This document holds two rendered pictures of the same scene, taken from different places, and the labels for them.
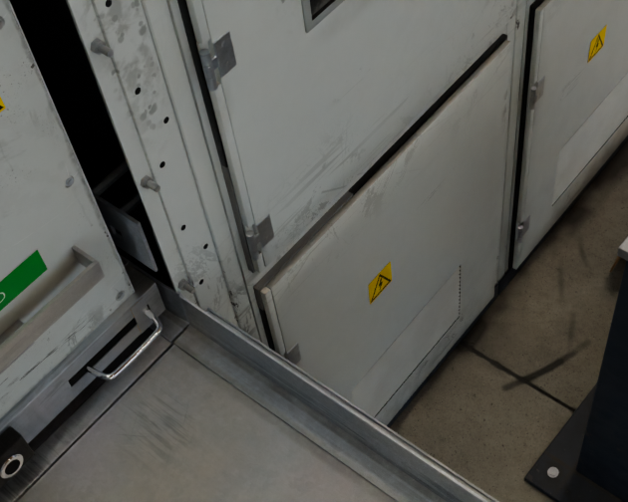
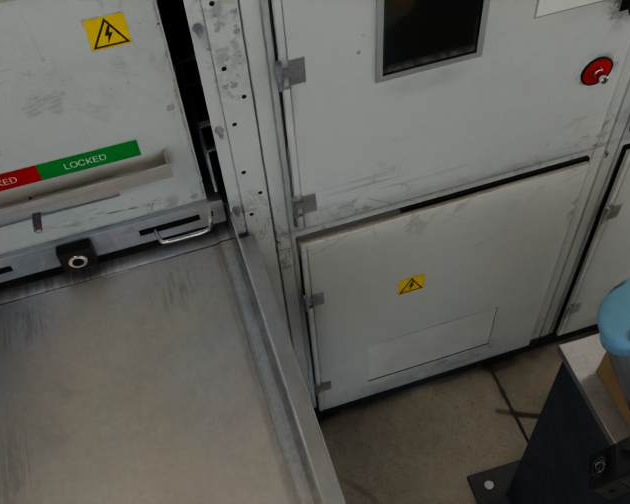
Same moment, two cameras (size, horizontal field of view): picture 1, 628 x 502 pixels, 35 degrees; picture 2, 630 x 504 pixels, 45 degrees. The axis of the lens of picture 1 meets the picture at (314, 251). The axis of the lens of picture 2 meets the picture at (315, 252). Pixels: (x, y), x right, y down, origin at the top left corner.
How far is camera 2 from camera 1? 0.39 m
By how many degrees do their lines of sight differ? 18
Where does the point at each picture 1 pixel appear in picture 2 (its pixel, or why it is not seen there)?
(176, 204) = (241, 155)
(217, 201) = (277, 167)
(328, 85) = (389, 126)
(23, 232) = (128, 124)
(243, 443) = (212, 325)
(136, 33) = (230, 30)
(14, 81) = (142, 28)
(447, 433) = (437, 416)
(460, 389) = (465, 394)
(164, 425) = (178, 288)
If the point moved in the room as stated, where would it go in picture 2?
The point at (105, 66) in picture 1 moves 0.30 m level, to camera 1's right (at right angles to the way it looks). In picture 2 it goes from (202, 43) to (403, 97)
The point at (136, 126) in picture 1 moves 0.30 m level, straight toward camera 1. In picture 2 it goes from (218, 91) to (146, 248)
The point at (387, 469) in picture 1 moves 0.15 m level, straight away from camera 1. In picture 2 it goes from (278, 390) to (324, 319)
